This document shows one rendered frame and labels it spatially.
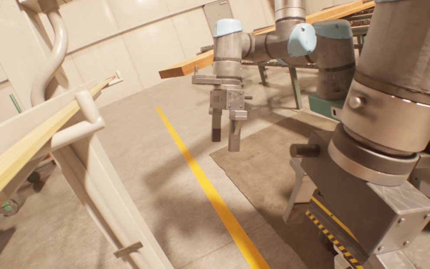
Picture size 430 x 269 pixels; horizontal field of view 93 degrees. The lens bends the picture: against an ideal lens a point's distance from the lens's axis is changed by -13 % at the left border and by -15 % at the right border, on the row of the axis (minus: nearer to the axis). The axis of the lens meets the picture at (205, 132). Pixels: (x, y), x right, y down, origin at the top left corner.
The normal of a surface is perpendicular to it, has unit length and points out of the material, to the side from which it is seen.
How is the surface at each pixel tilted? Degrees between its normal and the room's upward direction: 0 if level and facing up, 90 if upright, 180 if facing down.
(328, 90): 72
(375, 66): 68
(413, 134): 90
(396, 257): 25
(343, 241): 0
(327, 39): 90
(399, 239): 98
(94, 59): 86
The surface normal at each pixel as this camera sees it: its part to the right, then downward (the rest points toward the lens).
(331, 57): -0.64, 0.48
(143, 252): 0.30, 0.27
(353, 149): -0.89, 0.12
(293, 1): -0.18, 0.18
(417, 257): -0.31, -0.88
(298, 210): 0.14, 0.47
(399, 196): 0.11, -0.88
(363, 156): -0.74, 0.23
